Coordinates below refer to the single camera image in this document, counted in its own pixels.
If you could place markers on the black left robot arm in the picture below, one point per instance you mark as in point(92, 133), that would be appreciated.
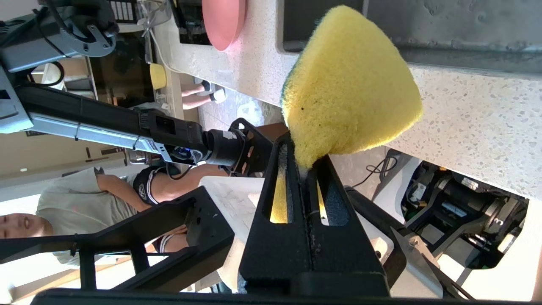
point(84, 110)

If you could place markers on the yellow green sponge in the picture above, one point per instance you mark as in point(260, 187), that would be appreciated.
point(347, 84)

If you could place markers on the black metal torso frame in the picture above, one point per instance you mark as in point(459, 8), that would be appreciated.
point(199, 228)

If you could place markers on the brown cardboard box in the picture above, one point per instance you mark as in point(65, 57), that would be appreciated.
point(275, 129)

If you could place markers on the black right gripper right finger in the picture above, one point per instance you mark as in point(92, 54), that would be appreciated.
point(347, 262)

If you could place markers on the small yellow object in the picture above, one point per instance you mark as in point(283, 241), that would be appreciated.
point(157, 76)

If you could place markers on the white plastic bag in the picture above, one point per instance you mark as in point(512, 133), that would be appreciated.
point(250, 112)

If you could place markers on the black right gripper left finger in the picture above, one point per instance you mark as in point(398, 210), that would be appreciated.
point(275, 258)

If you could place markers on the black glass door oven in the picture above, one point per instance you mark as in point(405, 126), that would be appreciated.
point(123, 72)

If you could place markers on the person bare legs feet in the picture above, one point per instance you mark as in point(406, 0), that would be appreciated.
point(194, 101)

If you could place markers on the pink plate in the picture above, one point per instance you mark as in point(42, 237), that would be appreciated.
point(224, 21)

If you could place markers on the person in white shirt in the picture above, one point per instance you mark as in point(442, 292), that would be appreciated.
point(72, 203)

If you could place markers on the black induction cooktop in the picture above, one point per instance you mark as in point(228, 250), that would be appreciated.
point(192, 25)

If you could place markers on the stainless steel sink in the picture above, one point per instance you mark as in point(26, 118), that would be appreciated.
point(444, 38)

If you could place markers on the white black robot base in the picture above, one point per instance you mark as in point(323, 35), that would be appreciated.
point(457, 207)

